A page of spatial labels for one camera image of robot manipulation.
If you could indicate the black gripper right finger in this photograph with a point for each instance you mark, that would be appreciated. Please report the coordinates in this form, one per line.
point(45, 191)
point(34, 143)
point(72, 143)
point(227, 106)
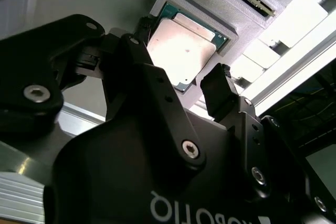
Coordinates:
point(218, 93)

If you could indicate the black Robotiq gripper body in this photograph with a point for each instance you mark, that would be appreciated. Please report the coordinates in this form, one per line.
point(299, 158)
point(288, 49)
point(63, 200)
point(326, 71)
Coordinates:
point(118, 169)

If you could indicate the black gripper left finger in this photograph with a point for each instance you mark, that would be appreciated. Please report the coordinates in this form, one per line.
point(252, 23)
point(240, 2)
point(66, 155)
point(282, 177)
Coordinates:
point(162, 98)

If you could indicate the silver CPU with green board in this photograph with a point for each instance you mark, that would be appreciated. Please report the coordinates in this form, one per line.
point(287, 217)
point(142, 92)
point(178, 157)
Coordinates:
point(181, 51)

